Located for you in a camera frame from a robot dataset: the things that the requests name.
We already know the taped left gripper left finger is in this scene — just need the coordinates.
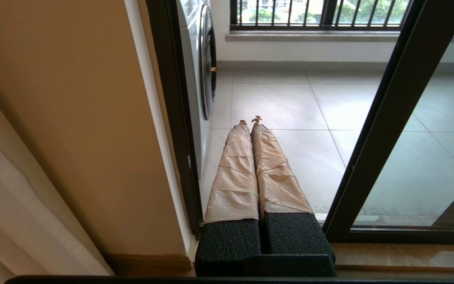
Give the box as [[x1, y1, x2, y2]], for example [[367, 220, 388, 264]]
[[195, 120, 261, 277]]

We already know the white front-load washing machine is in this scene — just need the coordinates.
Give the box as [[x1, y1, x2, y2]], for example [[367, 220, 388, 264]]
[[177, 0, 218, 178]]

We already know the black window frame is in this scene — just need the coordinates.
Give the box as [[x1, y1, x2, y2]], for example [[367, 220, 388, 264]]
[[230, 0, 338, 26]]

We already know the long grey stone sill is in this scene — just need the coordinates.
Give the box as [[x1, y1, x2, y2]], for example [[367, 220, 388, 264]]
[[226, 31, 454, 42]]

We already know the white curtain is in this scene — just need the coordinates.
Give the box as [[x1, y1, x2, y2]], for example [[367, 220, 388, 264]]
[[0, 75, 115, 277]]

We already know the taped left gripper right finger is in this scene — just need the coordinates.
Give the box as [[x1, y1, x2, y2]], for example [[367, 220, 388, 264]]
[[251, 116, 336, 257]]

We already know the dark brown sliding glass door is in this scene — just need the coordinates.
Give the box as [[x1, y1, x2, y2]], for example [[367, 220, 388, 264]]
[[322, 0, 454, 245]]

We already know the long black balcony railing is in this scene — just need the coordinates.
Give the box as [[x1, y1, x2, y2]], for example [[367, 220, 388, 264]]
[[230, 0, 454, 31]]

